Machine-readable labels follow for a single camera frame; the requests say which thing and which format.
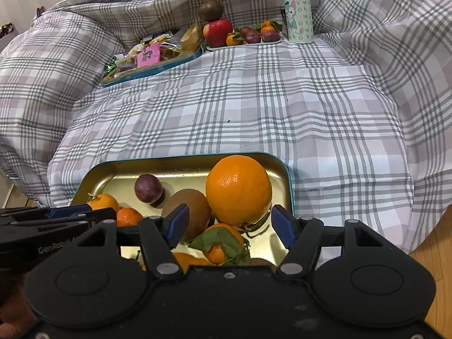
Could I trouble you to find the plaid grey bed sheet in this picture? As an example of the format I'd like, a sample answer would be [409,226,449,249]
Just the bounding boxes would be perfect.
[1,0,451,252]

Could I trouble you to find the small mandarin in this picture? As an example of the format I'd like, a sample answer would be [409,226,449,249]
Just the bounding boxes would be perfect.
[88,194,120,213]
[116,207,143,227]

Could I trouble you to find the red apple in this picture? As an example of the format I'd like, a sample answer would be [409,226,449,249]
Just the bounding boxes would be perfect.
[203,18,233,47]

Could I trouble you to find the dark kiwi atop apple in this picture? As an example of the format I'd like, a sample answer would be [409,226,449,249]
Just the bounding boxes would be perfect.
[198,0,224,22]

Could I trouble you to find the gold tray with teal rim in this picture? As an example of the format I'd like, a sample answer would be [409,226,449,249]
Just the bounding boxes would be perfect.
[70,152,294,266]

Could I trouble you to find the purple plum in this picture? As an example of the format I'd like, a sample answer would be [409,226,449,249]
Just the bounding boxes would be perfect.
[134,174,165,205]

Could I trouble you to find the mandarin on plate left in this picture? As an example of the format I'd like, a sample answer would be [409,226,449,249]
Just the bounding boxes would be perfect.
[226,32,245,46]

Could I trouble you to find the green candy wrapper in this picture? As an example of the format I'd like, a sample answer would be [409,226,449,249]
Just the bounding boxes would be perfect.
[103,56,117,75]

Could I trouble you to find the round orange with stem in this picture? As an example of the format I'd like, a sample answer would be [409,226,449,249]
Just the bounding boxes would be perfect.
[205,155,273,227]

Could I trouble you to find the cartoon cat water bottle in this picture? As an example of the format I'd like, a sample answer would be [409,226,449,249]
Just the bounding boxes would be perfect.
[283,0,313,44]

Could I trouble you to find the gold paper snack bag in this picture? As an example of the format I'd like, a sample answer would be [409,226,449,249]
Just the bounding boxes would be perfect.
[180,23,204,51]

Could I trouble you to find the mandarin on plate middle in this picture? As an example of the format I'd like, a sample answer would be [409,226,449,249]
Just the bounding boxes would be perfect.
[260,25,276,34]

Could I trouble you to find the pink snack packet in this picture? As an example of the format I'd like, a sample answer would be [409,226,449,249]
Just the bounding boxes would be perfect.
[136,43,160,68]

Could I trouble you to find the plum on plate middle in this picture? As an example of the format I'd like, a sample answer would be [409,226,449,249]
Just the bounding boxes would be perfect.
[244,30,261,44]

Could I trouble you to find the large orange with leaves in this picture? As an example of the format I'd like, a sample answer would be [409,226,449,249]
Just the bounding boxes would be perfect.
[172,223,251,273]

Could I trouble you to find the blue gold snack tin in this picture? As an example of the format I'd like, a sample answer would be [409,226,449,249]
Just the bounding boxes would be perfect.
[101,26,203,86]

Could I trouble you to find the brown kiwi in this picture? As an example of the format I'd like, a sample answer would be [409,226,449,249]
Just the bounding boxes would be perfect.
[161,188,213,244]
[249,258,277,272]

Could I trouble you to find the plum on plate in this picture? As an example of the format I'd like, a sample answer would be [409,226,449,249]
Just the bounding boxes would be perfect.
[261,31,281,43]
[244,30,261,44]
[239,27,254,37]

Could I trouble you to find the plum on plate right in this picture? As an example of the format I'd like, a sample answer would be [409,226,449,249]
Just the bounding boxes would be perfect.
[261,31,281,43]

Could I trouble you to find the plum on plate rear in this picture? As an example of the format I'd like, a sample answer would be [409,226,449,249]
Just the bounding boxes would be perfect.
[239,27,254,37]

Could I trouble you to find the white fruit plate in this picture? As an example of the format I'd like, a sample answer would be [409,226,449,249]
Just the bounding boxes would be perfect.
[205,21,283,51]

